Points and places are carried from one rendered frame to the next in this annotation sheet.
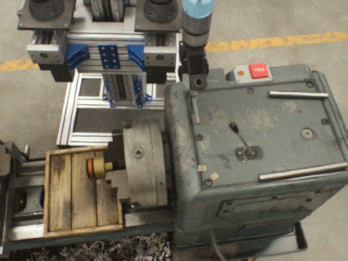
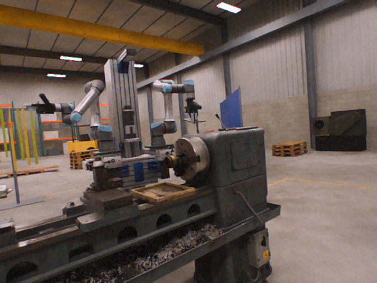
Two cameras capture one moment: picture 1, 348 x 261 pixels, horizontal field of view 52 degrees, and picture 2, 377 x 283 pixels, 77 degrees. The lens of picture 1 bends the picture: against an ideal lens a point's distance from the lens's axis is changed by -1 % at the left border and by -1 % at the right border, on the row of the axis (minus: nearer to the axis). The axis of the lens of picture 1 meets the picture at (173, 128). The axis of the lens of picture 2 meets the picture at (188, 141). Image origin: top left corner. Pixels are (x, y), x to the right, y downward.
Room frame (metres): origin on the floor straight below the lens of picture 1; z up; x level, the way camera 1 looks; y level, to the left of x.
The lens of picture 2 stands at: (-1.02, 0.93, 1.30)
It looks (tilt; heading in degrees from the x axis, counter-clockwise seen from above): 3 degrees down; 332
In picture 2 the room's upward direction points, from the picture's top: 5 degrees counter-clockwise
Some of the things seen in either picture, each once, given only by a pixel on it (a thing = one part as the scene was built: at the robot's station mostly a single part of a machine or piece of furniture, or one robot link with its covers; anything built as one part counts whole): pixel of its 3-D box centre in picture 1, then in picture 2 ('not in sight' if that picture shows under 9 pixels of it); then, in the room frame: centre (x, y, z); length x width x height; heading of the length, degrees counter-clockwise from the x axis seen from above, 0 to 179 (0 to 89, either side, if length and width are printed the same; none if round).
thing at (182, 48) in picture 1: (193, 50); (190, 105); (0.70, -0.05, 1.49); 0.09 x 0.08 x 0.12; 9
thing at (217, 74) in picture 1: (212, 79); not in sight; (0.79, -0.13, 1.24); 0.09 x 0.08 x 0.03; 99
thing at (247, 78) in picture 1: (250, 77); not in sight; (0.81, -0.28, 1.23); 0.13 x 0.08 x 0.05; 99
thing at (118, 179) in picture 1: (122, 188); (187, 159); (0.42, 0.17, 1.09); 0.12 x 0.11 x 0.05; 9
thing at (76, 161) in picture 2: not in sight; (87, 158); (10.28, -0.06, 0.36); 1.26 x 0.86 x 0.73; 111
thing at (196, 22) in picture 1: (197, 8); (189, 86); (0.70, -0.05, 1.65); 0.09 x 0.08 x 0.11; 179
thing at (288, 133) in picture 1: (248, 148); (224, 154); (0.61, -0.29, 1.06); 0.59 x 0.48 x 0.39; 99
